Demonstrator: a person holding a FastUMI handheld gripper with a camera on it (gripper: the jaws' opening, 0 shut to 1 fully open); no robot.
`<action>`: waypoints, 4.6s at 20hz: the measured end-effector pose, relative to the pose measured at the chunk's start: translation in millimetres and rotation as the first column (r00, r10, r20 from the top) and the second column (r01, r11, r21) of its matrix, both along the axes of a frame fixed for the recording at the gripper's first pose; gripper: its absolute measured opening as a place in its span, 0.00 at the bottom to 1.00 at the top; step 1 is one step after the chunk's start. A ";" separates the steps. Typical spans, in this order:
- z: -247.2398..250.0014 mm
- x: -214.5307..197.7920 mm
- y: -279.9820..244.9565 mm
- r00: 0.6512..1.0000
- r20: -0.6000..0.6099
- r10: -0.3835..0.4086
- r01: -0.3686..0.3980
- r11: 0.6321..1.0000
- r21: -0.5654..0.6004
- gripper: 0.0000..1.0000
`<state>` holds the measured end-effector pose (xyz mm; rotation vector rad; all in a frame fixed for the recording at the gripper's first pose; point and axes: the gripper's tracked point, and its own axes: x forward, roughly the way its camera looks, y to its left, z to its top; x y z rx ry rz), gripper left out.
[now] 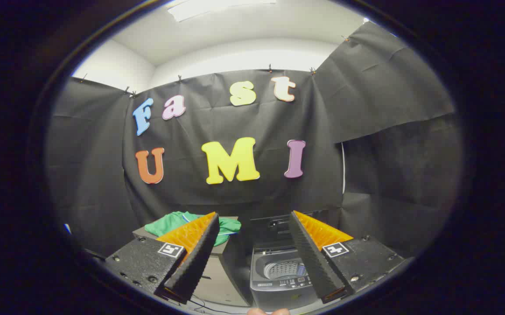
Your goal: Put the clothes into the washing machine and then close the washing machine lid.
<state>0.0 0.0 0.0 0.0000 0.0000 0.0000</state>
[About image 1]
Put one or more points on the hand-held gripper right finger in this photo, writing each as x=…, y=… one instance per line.
x=311, y=258

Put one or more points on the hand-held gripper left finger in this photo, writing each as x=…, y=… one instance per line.
x=195, y=258

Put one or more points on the green polo shirt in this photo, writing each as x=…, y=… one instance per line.
x=169, y=222

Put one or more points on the grey washing machine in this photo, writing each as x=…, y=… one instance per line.
x=278, y=297

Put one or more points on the grey box stand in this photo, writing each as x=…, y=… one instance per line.
x=217, y=280

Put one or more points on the black backdrop cloth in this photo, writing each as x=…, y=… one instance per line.
x=235, y=197

